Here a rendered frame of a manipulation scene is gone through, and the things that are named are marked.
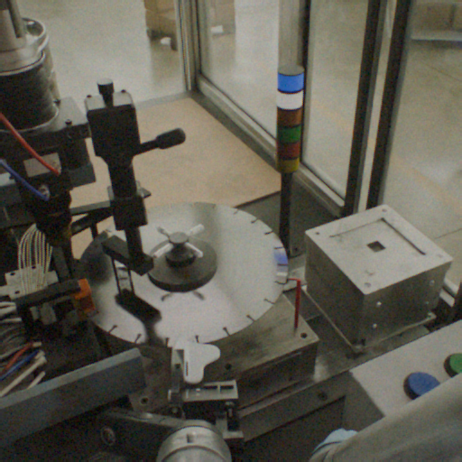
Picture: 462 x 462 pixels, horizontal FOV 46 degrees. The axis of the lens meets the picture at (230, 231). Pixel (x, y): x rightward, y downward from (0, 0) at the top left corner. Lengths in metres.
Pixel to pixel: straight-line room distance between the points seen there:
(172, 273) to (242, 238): 0.14
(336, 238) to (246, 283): 0.24
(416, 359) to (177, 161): 0.90
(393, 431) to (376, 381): 0.35
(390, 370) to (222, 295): 0.25
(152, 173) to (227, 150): 0.23
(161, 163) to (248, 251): 0.66
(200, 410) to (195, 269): 0.26
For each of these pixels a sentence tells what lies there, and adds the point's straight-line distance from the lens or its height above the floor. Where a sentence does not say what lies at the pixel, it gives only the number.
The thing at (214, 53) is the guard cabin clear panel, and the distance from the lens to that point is 1.77.
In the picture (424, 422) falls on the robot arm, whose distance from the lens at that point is 0.41.
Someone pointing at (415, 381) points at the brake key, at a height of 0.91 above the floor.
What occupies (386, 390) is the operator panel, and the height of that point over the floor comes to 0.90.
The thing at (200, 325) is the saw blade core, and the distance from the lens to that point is 0.77.
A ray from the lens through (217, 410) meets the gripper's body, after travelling 0.65.
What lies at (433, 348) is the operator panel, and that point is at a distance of 0.85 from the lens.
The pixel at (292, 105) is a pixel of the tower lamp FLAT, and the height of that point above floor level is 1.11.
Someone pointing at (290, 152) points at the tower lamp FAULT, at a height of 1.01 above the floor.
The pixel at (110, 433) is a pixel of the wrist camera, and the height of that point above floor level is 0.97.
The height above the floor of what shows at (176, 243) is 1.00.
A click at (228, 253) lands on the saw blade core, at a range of 0.88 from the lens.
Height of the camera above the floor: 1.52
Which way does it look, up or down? 39 degrees down
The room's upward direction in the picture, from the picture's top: 2 degrees counter-clockwise
